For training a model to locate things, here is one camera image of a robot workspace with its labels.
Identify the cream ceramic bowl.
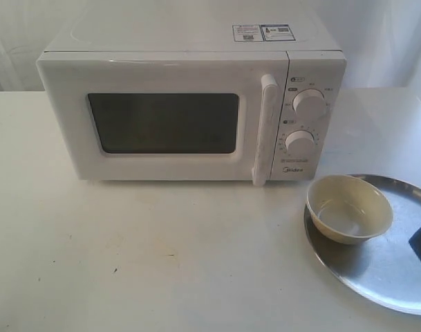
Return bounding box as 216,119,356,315
306,175,394,245

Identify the white microwave oven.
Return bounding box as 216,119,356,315
37,1,346,186

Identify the round steel tray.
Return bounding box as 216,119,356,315
303,174,421,316

